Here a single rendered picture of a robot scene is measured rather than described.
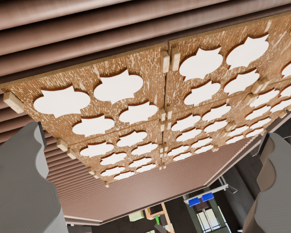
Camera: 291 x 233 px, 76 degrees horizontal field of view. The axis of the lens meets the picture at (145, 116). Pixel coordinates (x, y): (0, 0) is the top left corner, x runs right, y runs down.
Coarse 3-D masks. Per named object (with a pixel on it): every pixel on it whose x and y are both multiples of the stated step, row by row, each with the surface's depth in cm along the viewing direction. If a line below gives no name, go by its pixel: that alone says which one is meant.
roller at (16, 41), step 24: (144, 0) 40; (168, 0) 40; (192, 0) 41; (216, 0) 43; (48, 24) 38; (72, 24) 38; (96, 24) 39; (120, 24) 41; (0, 48) 37; (24, 48) 39
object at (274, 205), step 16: (272, 144) 10; (288, 144) 9; (272, 160) 8; (288, 160) 8; (272, 176) 8; (288, 176) 8; (272, 192) 7; (288, 192) 7; (256, 208) 6; (272, 208) 6; (288, 208) 6; (256, 224) 6; (272, 224) 6; (288, 224) 6
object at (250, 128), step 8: (280, 112) 120; (256, 120) 118; (264, 120) 120; (272, 120) 128; (240, 128) 118; (248, 128) 126; (256, 128) 132; (264, 128) 139; (232, 136) 131; (240, 136) 134; (248, 136) 140; (216, 144) 135; (224, 144) 142
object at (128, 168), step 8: (152, 152) 108; (128, 160) 107; (136, 160) 109; (144, 160) 113; (152, 160) 121; (160, 160) 126; (104, 168) 106; (112, 168) 108; (120, 168) 111; (128, 168) 119; (136, 168) 124; (144, 168) 126; (152, 168) 136; (160, 168) 133; (96, 176) 104; (104, 176) 117; (112, 176) 122; (120, 176) 124; (128, 176) 130
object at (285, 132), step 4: (288, 120) 351; (284, 124) 347; (288, 124) 346; (280, 128) 343; (284, 128) 343; (288, 128) 342; (276, 132) 339; (280, 132) 338; (284, 132) 338; (288, 132) 338; (284, 136) 334; (288, 136) 334; (288, 140) 406; (256, 148) 370; (252, 152) 386; (256, 152) 373; (252, 156) 391
